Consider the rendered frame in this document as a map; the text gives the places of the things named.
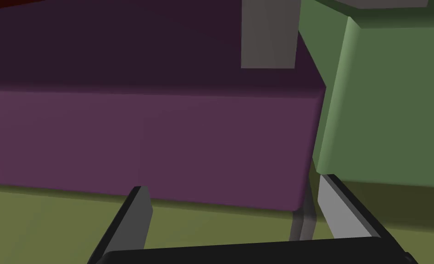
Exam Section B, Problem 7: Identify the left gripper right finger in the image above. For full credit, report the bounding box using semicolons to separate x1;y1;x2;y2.
317;174;391;240

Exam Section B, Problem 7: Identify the green block furniture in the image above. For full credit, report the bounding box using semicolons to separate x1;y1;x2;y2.
298;0;434;189

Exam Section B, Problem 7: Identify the purple block furniture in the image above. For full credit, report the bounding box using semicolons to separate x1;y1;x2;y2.
0;0;327;242

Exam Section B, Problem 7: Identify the grey rectangular block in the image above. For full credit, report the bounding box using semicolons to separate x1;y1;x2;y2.
240;0;302;70

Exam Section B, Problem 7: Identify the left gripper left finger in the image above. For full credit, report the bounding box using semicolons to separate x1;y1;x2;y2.
92;185;154;259

